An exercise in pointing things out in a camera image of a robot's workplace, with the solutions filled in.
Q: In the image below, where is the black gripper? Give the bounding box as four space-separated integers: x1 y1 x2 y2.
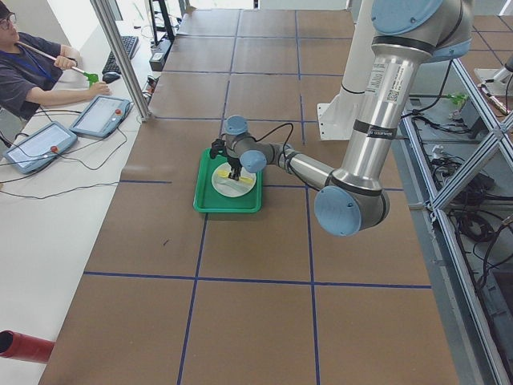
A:
227 156 241 180

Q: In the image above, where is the yellow plastic spoon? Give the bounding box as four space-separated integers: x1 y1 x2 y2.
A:
215 170 256 186

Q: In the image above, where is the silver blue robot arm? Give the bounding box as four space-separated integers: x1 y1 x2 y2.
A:
218 1 474 237

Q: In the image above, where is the white round plate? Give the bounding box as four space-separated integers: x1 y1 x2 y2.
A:
211 162 257 198

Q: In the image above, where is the green plastic tray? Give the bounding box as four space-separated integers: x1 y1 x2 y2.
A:
193 148 263 213

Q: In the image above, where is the far blue teach pendant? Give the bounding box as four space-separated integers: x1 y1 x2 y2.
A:
69 95 131 138

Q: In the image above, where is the blue teach pendant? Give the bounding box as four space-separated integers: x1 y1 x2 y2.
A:
4 122 77 174
69 95 131 138

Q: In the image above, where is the black computer mouse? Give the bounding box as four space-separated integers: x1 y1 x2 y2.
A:
102 71 121 84

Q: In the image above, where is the black keyboard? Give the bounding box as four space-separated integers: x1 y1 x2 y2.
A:
101 35 140 75

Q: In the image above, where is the wooden stick green grabber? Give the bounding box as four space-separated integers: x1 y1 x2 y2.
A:
15 41 99 86

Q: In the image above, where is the near blue teach pendant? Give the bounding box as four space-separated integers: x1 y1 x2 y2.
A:
4 122 77 174

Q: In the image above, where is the person in dark shirt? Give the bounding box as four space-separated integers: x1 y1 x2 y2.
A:
1 3 111 120

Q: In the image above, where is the red cylinder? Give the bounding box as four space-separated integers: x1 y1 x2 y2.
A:
1 330 55 364

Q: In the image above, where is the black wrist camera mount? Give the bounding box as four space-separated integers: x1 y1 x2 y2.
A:
209 138 227 159

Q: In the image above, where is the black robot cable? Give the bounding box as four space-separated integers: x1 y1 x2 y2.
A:
253 122 294 161

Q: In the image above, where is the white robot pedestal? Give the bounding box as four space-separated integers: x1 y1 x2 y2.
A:
316 0 378 142

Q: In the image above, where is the aluminium frame post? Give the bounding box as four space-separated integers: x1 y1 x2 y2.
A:
91 0 151 122

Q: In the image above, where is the aluminium side frame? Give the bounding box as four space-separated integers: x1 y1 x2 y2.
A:
394 51 512 384

